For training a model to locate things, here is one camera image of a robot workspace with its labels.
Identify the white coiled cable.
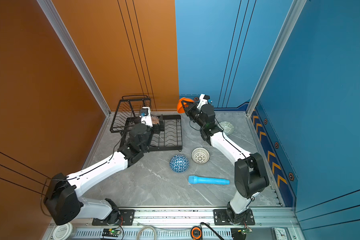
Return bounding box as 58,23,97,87
136,225,158,240

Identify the green circuit board right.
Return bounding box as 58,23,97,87
238,226,253,235

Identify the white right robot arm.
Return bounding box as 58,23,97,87
178,98,270,226

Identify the green circuit board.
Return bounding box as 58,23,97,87
238,226,253,235
102,228,123,239

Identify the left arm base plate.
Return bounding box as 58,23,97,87
92,209,135,227

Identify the green patterned white bowl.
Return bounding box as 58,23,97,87
219,121,235,136

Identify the orange plastic bowl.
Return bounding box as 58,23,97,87
177,98,194,114

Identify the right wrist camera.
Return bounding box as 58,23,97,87
197,94,210,110

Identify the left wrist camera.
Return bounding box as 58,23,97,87
139,107,153,127

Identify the white analog clock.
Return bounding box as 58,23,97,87
273,228,289,240

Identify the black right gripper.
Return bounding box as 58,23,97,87
181,100,207,131

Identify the red and blue patterned bowl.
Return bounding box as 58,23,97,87
151,116,160,125

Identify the white lattice patterned bowl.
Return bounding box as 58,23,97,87
191,148,210,165

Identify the green circuit board left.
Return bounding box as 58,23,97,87
102,228,123,239

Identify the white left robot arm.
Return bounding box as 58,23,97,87
44,116,165,226

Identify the blue geometric patterned bowl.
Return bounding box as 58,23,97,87
169,155,190,173

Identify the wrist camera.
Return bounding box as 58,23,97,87
197,94,210,110
139,107,153,127

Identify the white round lid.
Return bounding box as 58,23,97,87
52,223,75,240

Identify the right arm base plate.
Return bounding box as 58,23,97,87
213,209,256,226

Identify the orange black tape measure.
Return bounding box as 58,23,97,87
191,226,203,240

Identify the black metal dish rack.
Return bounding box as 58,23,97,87
110,95,183,151

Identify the light blue plastic cylinder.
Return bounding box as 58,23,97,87
188,176,230,185

